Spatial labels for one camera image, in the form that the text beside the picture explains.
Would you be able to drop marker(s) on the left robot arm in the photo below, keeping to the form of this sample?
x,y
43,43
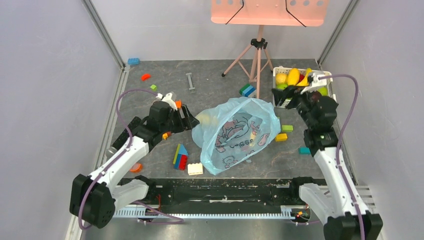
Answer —
x,y
95,197

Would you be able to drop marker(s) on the small lime green cube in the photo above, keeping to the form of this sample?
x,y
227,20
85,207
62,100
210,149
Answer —
x,y
154,88

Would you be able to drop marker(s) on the yellow fake banana bunch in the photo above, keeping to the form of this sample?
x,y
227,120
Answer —
x,y
304,81

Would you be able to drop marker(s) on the yellow fake papaya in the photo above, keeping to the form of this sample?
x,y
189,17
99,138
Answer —
x,y
293,77

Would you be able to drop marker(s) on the green blue grey brick stack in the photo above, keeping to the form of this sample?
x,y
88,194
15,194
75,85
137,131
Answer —
x,y
248,91

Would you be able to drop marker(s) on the small red arch block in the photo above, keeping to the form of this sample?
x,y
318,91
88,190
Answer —
x,y
145,77

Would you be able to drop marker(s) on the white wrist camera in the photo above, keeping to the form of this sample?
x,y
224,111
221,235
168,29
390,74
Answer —
x,y
316,81
169,98

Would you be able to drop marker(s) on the orange arch block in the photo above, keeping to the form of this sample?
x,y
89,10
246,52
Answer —
x,y
178,104

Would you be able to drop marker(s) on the yellow wooden block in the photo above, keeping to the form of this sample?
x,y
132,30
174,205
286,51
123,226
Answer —
x,y
281,137

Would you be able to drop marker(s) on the yellow fake lemon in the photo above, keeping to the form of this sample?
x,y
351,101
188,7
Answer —
x,y
281,78

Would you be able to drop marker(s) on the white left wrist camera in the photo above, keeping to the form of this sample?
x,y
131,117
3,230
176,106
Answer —
x,y
169,98

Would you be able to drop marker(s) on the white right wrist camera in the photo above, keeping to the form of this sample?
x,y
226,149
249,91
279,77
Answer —
x,y
316,81

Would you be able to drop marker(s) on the green fake apple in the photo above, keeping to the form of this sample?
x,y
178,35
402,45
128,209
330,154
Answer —
x,y
323,91
281,86

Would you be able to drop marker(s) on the blue toy brick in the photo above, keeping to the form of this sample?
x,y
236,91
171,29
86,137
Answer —
x,y
133,61

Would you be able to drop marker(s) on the orange semicircle block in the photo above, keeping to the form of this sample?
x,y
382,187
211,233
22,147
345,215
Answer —
x,y
136,168

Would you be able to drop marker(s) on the black cylindrical roller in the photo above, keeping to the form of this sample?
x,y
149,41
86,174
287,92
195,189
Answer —
x,y
122,138

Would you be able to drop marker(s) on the multicolour brick house stack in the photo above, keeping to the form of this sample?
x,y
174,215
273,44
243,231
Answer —
x,y
180,158

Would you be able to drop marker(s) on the yellow fake fruit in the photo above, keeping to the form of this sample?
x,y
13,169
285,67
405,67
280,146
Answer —
x,y
207,120

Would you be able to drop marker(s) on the pink music stand tripod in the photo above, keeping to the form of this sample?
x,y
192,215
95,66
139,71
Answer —
x,y
261,13

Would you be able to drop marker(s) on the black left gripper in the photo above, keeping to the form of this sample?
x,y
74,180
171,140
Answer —
x,y
187,122

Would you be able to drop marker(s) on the teal wooden block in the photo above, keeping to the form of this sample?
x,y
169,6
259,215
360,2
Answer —
x,y
304,151

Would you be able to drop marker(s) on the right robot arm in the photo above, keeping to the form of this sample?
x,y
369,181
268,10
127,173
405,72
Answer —
x,y
344,215

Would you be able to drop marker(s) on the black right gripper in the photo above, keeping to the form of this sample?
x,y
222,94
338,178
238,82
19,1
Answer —
x,y
294,99

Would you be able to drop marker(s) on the cream toy brick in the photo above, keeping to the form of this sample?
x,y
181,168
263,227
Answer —
x,y
195,169

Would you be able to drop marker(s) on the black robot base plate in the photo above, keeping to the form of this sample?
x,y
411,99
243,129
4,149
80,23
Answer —
x,y
226,195

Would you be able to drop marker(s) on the light blue plastic bag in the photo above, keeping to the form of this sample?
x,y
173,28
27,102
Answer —
x,y
245,127

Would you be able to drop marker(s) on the flat lime green block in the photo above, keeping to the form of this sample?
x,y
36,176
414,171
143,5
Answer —
x,y
287,128

